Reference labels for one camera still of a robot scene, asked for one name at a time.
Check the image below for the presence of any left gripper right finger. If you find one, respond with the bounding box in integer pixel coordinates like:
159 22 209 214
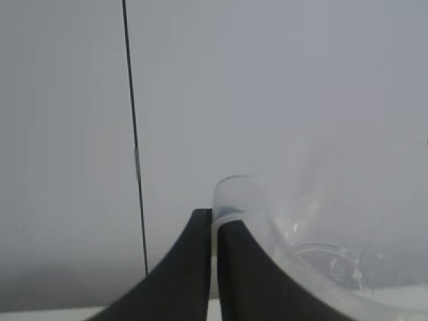
216 219 346 321

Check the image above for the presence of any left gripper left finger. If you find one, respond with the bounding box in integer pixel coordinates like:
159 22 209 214
96 208 213 321

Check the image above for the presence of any clear plastic measuring cup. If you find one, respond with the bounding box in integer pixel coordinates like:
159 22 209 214
212 132 428 321

